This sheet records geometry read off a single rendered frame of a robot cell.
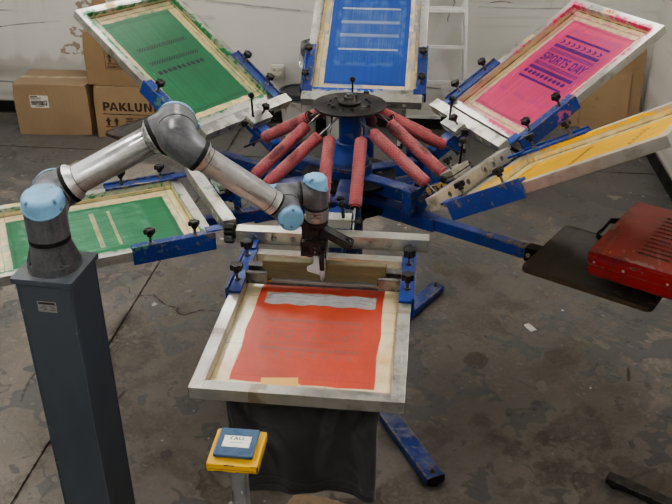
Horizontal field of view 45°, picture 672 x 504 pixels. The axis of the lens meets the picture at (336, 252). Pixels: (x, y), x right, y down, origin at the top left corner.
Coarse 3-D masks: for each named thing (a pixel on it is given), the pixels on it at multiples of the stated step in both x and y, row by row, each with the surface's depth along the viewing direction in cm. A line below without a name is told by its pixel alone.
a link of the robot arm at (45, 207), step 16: (32, 192) 225; (48, 192) 226; (64, 192) 234; (32, 208) 221; (48, 208) 222; (64, 208) 227; (32, 224) 223; (48, 224) 224; (64, 224) 228; (32, 240) 226; (48, 240) 226
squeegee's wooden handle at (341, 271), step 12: (264, 264) 268; (276, 264) 267; (288, 264) 266; (300, 264) 266; (336, 264) 265; (348, 264) 264; (360, 264) 264; (372, 264) 264; (384, 264) 264; (276, 276) 269; (288, 276) 269; (300, 276) 268; (312, 276) 268; (336, 276) 267; (348, 276) 266; (360, 276) 266; (372, 276) 265; (384, 276) 265
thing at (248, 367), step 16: (272, 288) 271; (288, 288) 271; (304, 288) 271; (320, 288) 271; (256, 304) 263; (272, 304) 263; (288, 304) 263; (256, 320) 255; (256, 336) 247; (240, 352) 240; (256, 352) 240; (240, 368) 233; (256, 368) 233; (272, 368) 233; (288, 368) 233
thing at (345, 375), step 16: (336, 288) 271; (352, 320) 255; (368, 320) 255; (368, 336) 247; (368, 352) 240; (304, 368) 233; (320, 368) 233; (336, 368) 233; (352, 368) 233; (368, 368) 233; (304, 384) 227; (320, 384) 227; (336, 384) 227; (352, 384) 227; (368, 384) 227
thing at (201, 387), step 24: (408, 312) 252; (216, 336) 241; (408, 336) 241; (216, 360) 235; (192, 384) 221; (216, 384) 221; (240, 384) 221; (264, 384) 221; (336, 408) 218; (360, 408) 217; (384, 408) 216
